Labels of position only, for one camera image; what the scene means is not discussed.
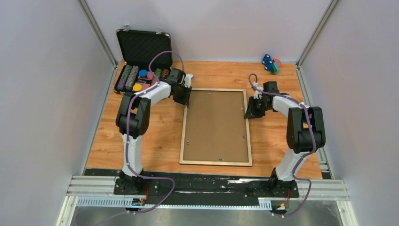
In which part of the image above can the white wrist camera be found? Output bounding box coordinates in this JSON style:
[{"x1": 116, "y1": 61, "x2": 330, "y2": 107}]
[
  {"x1": 183, "y1": 73, "x2": 194, "y2": 88},
  {"x1": 251, "y1": 82, "x2": 263, "y2": 99}
]

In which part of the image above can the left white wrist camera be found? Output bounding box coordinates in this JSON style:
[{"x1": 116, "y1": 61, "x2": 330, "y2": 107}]
[{"x1": 183, "y1": 73, "x2": 194, "y2": 88}]

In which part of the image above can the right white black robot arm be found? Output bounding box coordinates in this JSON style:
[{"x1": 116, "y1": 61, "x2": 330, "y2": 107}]
[{"x1": 244, "y1": 81, "x2": 326, "y2": 197}]

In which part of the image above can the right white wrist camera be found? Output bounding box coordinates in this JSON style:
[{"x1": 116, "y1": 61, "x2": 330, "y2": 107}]
[{"x1": 251, "y1": 82, "x2": 263, "y2": 99}]

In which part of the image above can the blue poker chip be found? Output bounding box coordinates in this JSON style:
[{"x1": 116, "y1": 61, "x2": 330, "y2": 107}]
[{"x1": 138, "y1": 69, "x2": 148, "y2": 77}]

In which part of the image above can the yellow poker chip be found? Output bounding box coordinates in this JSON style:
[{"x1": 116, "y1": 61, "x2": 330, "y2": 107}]
[{"x1": 132, "y1": 83, "x2": 143, "y2": 92}]

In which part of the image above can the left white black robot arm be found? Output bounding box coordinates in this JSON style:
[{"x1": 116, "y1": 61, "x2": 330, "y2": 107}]
[{"x1": 116, "y1": 68, "x2": 194, "y2": 194}]

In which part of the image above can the wooden picture frame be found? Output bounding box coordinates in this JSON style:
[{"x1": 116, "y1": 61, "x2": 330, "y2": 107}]
[{"x1": 179, "y1": 88, "x2": 253, "y2": 167}]

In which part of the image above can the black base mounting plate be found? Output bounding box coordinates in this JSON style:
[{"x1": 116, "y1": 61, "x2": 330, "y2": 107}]
[{"x1": 114, "y1": 171, "x2": 299, "y2": 206}]

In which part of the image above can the blue orange tape dispenser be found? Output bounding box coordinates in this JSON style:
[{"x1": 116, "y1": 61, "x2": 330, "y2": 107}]
[{"x1": 262, "y1": 54, "x2": 281, "y2": 74}]

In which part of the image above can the aluminium rail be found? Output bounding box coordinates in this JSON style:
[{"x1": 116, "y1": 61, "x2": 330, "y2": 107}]
[{"x1": 66, "y1": 176, "x2": 350, "y2": 201}]

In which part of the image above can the white slotted cable duct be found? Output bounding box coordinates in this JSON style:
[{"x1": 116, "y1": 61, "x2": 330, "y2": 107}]
[{"x1": 76, "y1": 197, "x2": 272, "y2": 210}]

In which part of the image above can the black poker chip case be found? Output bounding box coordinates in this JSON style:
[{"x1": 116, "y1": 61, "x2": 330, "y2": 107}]
[{"x1": 114, "y1": 29, "x2": 172, "y2": 93}]

